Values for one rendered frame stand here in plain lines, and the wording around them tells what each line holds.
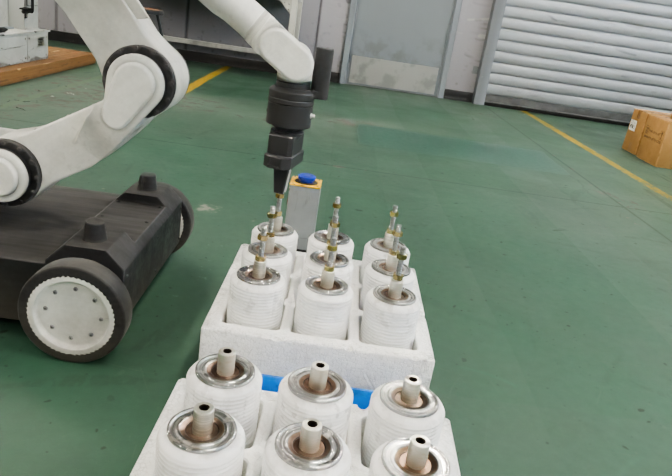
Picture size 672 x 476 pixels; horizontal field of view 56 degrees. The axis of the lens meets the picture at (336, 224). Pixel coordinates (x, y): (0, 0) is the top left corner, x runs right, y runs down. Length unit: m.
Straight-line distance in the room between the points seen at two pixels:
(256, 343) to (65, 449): 0.33
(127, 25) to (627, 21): 5.62
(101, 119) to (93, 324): 0.40
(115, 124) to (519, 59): 5.24
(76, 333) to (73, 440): 0.24
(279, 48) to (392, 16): 4.95
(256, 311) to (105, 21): 0.64
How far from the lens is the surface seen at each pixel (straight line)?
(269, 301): 1.07
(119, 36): 1.34
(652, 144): 4.74
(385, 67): 6.12
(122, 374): 1.28
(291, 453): 0.71
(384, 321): 1.07
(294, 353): 1.07
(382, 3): 6.09
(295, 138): 1.22
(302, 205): 1.43
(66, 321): 1.29
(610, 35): 6.51
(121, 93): 1.30
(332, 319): 1.07
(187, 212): 1.70
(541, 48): 6.31
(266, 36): 1.17
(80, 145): 1.40
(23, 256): 1.35
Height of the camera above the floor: 0.71
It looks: 19 degrees down
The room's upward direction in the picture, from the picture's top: 9 degrees clockwise
